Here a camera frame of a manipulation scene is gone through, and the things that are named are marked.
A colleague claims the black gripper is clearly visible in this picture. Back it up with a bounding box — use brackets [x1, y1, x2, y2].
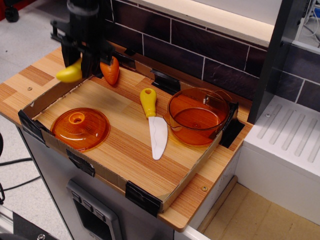
[50, 9, 114, 78]

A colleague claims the yellow toy banana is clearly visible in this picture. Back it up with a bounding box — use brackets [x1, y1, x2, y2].
[56, 58, 82, 83]

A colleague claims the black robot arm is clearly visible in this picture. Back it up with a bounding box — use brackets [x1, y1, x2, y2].
[50, 0, 115, 83]

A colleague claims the orange transparent pot lid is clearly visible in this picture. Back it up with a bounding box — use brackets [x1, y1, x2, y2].
[50, 107, 111, 152]

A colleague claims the orange transparent pot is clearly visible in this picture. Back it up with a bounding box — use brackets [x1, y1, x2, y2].
[163, 87, 231, 146]

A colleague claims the cardboard fence with black tape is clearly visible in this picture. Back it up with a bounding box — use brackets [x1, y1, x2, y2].
[17, 46, 246, 218]

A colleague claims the orange toy carrot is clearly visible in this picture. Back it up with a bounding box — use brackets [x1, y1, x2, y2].
[99, 56, 120, 85]

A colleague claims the black office chair base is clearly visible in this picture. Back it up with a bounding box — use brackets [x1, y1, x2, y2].
[0, 0, 22, 23]

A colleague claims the yellow white toy knife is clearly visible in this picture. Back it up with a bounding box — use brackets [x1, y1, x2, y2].
[139, 88, 168, 161]

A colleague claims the grey toy oven front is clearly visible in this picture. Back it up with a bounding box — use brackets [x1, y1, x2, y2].
[66, 180, 123, 240]

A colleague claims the white toy sink drainboard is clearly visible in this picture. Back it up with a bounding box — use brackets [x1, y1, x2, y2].
[242, 95, 320, 183]

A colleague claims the black floor cable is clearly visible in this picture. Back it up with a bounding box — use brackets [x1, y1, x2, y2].
[0, 157, 41, 193]

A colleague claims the black vertical post right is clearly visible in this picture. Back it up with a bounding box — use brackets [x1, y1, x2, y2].
[247, 0, 309, 124]

